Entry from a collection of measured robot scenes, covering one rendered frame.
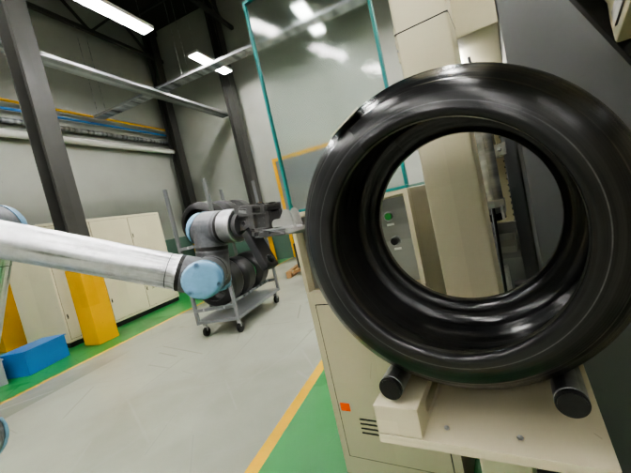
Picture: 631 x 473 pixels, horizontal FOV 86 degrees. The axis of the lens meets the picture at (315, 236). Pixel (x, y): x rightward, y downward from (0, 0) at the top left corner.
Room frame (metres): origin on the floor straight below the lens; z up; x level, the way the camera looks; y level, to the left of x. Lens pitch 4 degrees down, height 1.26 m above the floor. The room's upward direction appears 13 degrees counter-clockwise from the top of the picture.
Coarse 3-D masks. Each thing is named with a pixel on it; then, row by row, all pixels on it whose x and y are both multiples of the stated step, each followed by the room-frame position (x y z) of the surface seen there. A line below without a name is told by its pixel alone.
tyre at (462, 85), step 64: (512, 64) 0.51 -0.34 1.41; (384, 128) 0.56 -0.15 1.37; (448, 128) 0.76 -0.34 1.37; (512, 128) 0.70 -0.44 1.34; (576, 128) 0.44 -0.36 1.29; (320, 192) 0.64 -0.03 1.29; (384, 192) 0.87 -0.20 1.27; (576, 192) 0.65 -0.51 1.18; (320, 256) 0.65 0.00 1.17; (384, 256) 0.87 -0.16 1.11; (576, 256) 0.66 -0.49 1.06; (384, 320) 0.76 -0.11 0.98; (448, 320) 0.79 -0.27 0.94; (512, 320) 0.72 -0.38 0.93; (576, 320) 0.45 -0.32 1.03; (448, 384) 0.58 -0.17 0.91; (512, 384) 0.52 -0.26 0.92
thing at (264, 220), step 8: (240, 208) 0.87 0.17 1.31; (248, 208) 0.83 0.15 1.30; (256, 208) 0.83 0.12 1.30; (264, 208) 0.81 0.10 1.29; (272, 208) 0.84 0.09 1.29; (280, 208) 0.87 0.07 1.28; (240, 216) 0.87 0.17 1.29; (248, 216) 0.84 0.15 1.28; (256, 216) 0.84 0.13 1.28; (264, 216) 0.83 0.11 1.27; (272, 216) 0.84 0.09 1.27; (280, 216) 0.86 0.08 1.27; (232, 224) 0.87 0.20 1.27; (240, 224) 0.88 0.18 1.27; (248, 224) 0.86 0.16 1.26; (256, 224) 0.84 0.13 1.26; (264, 224) 0.83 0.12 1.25; (232, 232) 0.87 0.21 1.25; (240, 232) 0.89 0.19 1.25; (256, 232) 0.83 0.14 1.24
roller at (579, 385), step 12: (576, 372) 0.52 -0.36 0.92; (552, 384) 0.51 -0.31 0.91; (564, 384) 0.49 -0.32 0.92; (576, 384) 0.49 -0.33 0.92; (564, 396) 0.48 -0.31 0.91; (576, 396) 0.47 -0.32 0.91; (588, 396) 0.47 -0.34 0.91; (564, 408) 0.48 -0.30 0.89; (576, 408) 0.47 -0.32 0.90; (588, 408) 0.46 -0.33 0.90
